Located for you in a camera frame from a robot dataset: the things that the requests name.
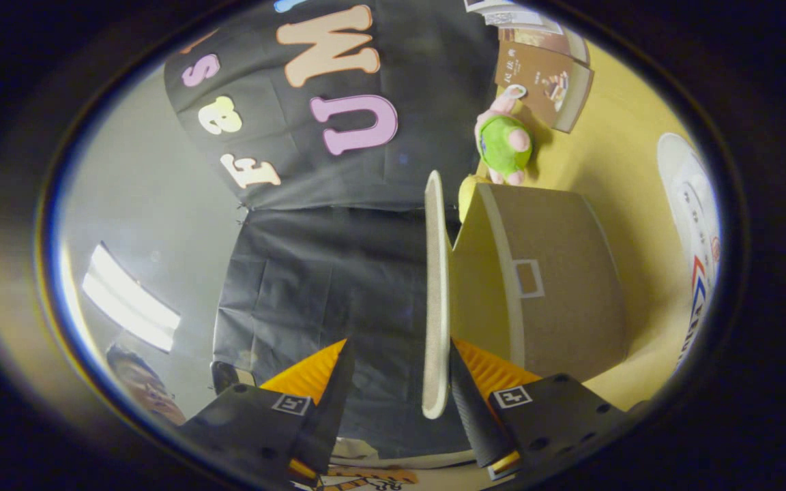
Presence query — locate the beige fabric storage box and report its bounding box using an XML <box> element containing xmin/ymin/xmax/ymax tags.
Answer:
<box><xmin>422</xmin><ymin>170</ymin><xmax>629</xmax><ymax>420</ymax></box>

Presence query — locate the green and pink plush toy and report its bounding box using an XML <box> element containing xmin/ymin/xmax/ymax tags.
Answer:
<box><xmin>475</xmin><ymin>85</ymin><xmax>534</xmax><ymax>186</ymax></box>

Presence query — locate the yellow plush ball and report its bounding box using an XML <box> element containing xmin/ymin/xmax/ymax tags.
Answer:
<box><xmin>459</xmin><ymin>176</ymin><xmax>482</xmax><ymax>222</ymax></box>

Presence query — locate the orange printed sheet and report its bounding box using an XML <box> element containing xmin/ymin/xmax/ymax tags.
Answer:
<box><xmin>318</xmin><ymin>467</ymin><xmax>421</xmax><ymax>491</ymax></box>

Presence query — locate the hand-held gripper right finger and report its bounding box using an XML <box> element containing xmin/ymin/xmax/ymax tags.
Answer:
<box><xmin>449</xmin><ymin>338</ymin><xmax>634</xmax><ymax>481</ymax></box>

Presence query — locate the dark brown book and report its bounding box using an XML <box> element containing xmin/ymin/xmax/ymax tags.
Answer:
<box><xmin>499</xmin><ymin>26</ymin><xmax>588</xmax><ymax>65</ymax></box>

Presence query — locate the black backdrop cloth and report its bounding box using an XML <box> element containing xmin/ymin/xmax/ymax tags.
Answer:
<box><xmin>164</xmin><ymin>0</ymin><xmax>503</xmax><ymax>461</ymax></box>

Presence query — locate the ceiling light panel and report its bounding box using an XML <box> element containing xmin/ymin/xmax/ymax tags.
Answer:
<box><xmin>81</xmin><ymin>242</ymin><xmax>182</xmax><ymax>353</ymax></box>

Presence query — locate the white canvas shoe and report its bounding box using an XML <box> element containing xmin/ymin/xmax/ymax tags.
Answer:
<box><xmin>658</xmin><ymin>133</ymin><xmax>721</xmax><ymax>372</ymax></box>

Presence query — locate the brown illustrated book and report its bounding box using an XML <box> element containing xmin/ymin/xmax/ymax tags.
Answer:
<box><xmin>495</xmin><ymin>41</ymin><xmax>595</xmax><ymax>134</ymax></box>

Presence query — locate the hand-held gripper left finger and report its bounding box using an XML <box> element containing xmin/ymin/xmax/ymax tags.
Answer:
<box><xmin>176</xmin><ymin>338</ymin><xmax>356</xmax><ymax>491</ymax></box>

